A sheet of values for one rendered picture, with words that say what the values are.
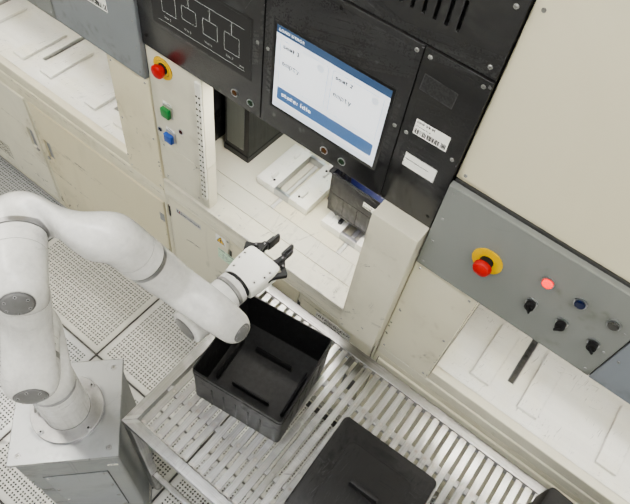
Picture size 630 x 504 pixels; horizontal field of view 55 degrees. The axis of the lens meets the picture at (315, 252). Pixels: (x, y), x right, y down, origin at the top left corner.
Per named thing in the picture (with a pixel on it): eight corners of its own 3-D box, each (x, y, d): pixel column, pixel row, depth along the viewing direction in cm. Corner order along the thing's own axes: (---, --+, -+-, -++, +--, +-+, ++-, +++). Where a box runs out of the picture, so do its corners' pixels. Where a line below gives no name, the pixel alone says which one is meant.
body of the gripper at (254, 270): (218, 282, 147) (250, 255, 153) (248, 308, 144) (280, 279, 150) (217, 266, 141) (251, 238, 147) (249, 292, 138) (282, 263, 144)
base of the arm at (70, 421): (26, 447, 158) (4, 424, 143) (35, 379, 169) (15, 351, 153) (102, 441, 161) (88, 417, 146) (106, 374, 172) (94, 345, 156)
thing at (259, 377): (247, 320, 186) (248, 291, 172) (326, 364, 181) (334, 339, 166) (193, 393, 171) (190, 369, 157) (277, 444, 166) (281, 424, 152)
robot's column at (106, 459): (71, 523, 218) (5, 467, 155) (78, 445, 233) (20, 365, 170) (151, 514, 222) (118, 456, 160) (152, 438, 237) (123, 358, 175)
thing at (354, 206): (321, 212, 195) (330, 147, 168) (359, 175, 204) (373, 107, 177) (383, 255, 188) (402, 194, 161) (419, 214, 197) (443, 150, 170)
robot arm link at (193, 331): (238, 291, 136) (211, 273, 141) (194, 329, 130) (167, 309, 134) (245, 314, 142) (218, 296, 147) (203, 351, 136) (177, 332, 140)
